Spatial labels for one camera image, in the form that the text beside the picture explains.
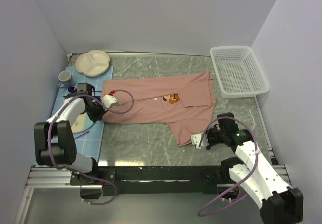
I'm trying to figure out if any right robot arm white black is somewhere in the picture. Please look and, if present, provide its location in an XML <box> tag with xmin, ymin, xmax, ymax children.
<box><xmin>198</xmin><ymin>112</ymin><xmax>304</xmax><ymax>223</ymax></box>

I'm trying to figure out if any pink printed t shirt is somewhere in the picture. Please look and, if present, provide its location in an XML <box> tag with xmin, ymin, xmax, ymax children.
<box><xmin>101</xmin><ymin>71</ymin><xmax>216</xmax><ymax>146</ymax></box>

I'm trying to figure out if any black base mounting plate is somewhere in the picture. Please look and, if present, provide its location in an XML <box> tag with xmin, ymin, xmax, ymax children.
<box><xmin>70</xmin><ymin>166</ymin><xmax>235</xmax><ymax>199</ymax></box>

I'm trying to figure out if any grey mug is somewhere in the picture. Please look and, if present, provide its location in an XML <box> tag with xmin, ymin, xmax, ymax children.
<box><xmin>58</xmin><ymin>70</ymin><xmax>73</xmax><ymax>88</ymax></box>

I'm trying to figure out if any aluminium frame rail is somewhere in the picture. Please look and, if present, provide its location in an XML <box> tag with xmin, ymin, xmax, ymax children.
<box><xmin>14</xmin><ymin>143</ymin><xmax>302</xmax><ymax>224</ymax></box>

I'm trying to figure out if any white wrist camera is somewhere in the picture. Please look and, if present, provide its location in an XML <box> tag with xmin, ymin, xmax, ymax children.
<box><xmin>191</xmin><ymin>132</ymin><xmax>209</xmax><ymax>150</ymax></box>
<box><xmin>101</xmin><ymin>90</ymin><xmax>119</xmax><ymax>109</ymax></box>

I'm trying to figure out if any purple fork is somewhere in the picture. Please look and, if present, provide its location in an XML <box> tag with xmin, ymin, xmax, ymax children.
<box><xmin>74</xmin><ymin>131</ymin><xmax>89</xmax><ymax>140</ymax></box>

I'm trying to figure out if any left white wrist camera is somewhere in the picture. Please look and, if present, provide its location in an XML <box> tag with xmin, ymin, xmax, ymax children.
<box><xmin>101</xmin><ymin>90</ymin><xmax>119</xmax><ymax>109</ymax></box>

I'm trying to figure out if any blue grid placemat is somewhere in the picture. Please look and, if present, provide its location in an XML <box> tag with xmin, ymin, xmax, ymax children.
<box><xmin>66</xmin><ymin>66</ymin><xmax>114</xmax><ymax>161</ymax></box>

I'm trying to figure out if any white plastic basket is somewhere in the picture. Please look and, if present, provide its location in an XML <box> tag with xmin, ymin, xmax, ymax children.
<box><xmin>210</xmin><ymin>46</ymin><xmax>270</xmax><ymax>99</ymax></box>

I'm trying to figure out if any cream teal round plate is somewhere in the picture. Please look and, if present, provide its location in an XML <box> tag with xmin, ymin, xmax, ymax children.
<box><xmin>71</xmin><ymin>113</ymin><xmax>94</xmax><ymax>133</ymax></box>

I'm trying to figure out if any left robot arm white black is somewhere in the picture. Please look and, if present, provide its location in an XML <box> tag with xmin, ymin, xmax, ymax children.
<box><xmin>33</xmin><ymin>83</ymin><xmax>107</xmax><ymax>185</ymax></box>

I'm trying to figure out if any cream divided plate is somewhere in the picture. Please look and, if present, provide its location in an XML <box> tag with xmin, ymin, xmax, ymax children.
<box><xmin>75</xmin><ymin>50</ymin><xmax>110</xmax><ymax>77</ymax></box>

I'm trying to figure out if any purple spoon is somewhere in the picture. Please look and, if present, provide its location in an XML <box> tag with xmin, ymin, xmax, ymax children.
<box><xmin>67</xmin><ymin>87</ymin><xmax>101</xmax><ymax>93</ymax></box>

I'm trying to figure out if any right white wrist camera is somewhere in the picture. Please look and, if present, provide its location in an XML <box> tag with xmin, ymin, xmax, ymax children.
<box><xmin>191</xmin><ymin>132</ymin><xmax>209</xmax><ymax>150</ymax></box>

